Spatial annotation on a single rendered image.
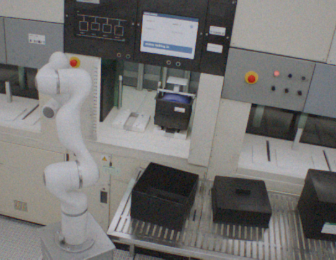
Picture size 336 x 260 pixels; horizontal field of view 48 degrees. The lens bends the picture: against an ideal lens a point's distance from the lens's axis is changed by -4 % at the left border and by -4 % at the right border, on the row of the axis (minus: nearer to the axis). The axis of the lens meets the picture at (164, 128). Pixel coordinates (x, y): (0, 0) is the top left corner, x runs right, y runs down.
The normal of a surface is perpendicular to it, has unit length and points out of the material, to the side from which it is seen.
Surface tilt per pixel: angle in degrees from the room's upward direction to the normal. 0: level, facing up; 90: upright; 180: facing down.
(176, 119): 90
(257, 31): 90
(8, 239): 0
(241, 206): 0
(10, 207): 90
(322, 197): 0
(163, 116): 90
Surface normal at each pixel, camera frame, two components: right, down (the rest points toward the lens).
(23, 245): 0.10, -0.87
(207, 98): -0.18, 0.46
